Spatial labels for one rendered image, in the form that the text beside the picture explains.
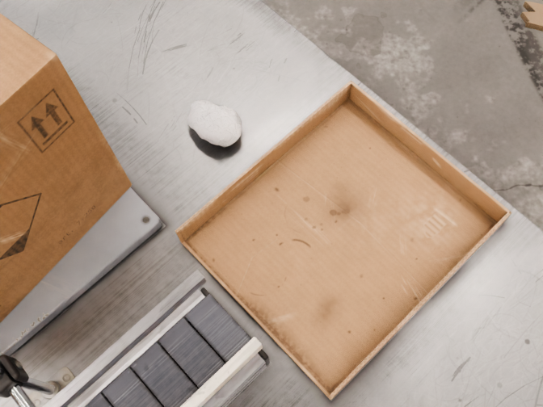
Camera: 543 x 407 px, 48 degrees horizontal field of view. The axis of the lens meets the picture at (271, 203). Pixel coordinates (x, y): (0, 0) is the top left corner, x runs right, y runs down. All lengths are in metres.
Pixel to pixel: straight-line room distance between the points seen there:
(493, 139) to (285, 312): 1.22
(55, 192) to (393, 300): 0.40
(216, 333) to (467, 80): 1.40
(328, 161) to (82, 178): 0.31
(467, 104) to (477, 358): 1.22
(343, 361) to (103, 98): 0.47
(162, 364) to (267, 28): 0.49
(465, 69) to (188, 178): 1.29
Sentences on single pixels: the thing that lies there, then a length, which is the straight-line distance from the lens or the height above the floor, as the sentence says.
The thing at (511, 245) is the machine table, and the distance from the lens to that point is 0.80.
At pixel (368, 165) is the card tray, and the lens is 0.80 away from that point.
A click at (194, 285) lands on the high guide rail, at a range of 0.61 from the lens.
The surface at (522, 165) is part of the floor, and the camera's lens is 1.84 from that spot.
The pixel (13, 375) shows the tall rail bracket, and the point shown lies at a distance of 0.64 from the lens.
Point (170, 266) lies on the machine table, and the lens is 0.76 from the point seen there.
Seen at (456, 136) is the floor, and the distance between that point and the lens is 1.83.
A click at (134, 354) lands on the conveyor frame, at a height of 0.88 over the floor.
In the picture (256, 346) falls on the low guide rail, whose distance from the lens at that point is 0.64.
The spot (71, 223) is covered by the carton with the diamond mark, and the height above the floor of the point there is 0.90.
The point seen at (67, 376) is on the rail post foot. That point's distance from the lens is 0.76.
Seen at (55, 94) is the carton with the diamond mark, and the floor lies 1.08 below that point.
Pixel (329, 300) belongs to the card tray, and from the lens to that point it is 0.73.
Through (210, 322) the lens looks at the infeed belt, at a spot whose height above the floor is 0.88.
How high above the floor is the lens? 1.55
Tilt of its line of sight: 67 degrees down
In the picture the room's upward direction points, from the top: 5 degrees counter-clockwise
